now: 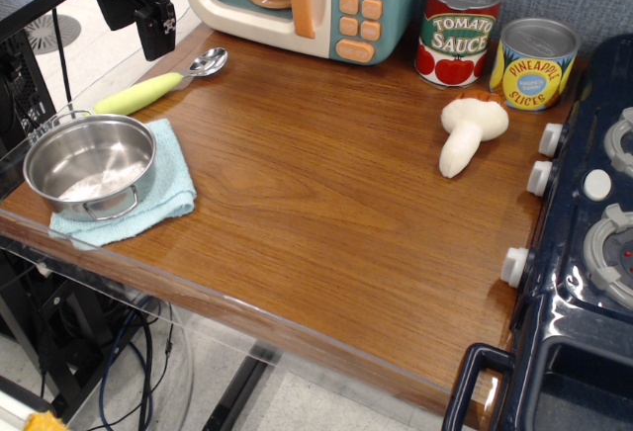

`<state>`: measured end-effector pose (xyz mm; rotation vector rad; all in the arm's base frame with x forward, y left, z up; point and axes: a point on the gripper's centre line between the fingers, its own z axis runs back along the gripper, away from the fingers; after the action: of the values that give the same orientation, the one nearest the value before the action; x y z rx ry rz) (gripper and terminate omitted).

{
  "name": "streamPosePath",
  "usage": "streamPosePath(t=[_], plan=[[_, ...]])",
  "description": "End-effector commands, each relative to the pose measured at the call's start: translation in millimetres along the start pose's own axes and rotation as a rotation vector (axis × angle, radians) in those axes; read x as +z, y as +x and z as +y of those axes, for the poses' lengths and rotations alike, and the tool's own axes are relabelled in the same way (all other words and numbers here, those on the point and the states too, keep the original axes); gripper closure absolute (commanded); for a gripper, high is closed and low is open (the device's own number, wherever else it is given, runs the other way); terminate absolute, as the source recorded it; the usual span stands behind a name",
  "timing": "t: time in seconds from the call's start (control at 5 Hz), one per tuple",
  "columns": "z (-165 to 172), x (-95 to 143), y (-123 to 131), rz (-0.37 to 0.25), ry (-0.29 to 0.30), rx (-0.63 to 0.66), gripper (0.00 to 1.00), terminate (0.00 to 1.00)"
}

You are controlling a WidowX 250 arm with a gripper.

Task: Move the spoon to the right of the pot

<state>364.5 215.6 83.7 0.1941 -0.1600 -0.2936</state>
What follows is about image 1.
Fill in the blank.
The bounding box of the light blue cloth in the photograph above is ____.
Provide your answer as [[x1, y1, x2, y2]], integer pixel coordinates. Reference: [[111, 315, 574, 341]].
[[49, 119, 197, 250]]

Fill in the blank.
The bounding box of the black cable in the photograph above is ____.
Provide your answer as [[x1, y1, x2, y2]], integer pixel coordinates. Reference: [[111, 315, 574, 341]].
[[83, 302, 174, 431]]

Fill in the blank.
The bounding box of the tomato sauce can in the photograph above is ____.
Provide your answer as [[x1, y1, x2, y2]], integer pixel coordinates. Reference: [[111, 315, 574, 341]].
[[414, 0, 501, 87]]

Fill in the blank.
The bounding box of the white stove knob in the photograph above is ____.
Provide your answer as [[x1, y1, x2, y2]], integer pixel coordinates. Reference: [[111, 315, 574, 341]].
[[526, 160, 553, 197], [538, 123, 564, 158], [500, 247, 529, 289]]

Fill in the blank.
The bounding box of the stainless steel pot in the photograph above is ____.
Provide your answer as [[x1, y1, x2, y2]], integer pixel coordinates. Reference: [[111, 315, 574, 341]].
[[23, 112, 157, 221]]

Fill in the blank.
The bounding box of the pineapple slices can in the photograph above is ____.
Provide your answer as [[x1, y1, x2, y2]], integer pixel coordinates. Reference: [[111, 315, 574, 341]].
[[489, 18, 581, 112]]

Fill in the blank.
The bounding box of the plush white mushroom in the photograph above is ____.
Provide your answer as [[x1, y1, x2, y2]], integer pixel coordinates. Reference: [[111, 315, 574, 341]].
[[439, 90, 509, 178]]

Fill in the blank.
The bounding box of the blue cable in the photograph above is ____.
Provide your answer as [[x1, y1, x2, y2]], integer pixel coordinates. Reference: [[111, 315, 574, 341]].
[[97, 307, 154, 431]]

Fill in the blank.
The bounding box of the toy microwave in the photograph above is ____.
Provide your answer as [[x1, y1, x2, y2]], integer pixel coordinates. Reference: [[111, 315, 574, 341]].
[[189, 0, 421, 65]]

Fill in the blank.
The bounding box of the spoon with green handle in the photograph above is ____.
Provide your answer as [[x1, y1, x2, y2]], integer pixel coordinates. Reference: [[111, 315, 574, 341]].
[[93, 47, 228, 116]]

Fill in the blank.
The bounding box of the dark blue toy stove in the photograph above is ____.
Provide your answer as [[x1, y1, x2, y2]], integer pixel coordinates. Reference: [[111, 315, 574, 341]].
[[443, 35, 632, 430]]

